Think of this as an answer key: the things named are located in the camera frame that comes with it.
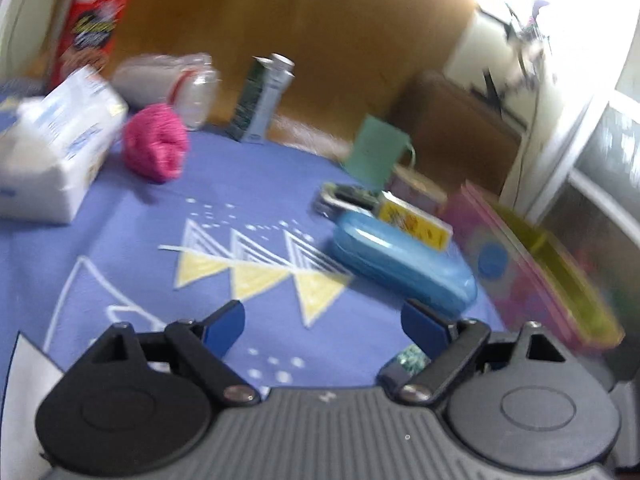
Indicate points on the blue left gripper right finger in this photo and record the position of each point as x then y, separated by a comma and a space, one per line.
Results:
452, 344

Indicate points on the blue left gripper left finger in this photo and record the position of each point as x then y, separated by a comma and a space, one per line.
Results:
199, 348

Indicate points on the blue glasses case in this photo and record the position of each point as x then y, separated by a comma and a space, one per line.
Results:
396, 260

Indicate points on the yellow card box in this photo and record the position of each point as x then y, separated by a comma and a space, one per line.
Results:
425, 227

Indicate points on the pink knitted soft ball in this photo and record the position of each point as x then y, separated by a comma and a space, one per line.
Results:
155, 143

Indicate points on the pink tin box gold interior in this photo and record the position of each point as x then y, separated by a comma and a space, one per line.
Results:
527, 273

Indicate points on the blue patterned tablecloth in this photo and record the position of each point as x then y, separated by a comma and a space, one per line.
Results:
238, 224

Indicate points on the peanut can with lid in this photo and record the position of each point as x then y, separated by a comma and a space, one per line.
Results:
413, 188

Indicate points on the mint green plastic mug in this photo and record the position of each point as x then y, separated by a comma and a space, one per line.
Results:
377, 149

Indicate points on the brown chair back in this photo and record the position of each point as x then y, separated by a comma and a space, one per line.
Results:
456, 137

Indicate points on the white tissue pack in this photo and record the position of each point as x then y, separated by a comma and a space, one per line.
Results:
54, 147

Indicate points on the clear plastic jar red band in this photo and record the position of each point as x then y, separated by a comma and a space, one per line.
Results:
188, 84

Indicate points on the green white drink carton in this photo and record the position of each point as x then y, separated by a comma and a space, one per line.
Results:
265, 82

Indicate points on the red cereal box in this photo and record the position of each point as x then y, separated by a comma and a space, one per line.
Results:
83, 35

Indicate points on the black wall bracket with cables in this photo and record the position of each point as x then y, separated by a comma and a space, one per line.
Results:
528, 44

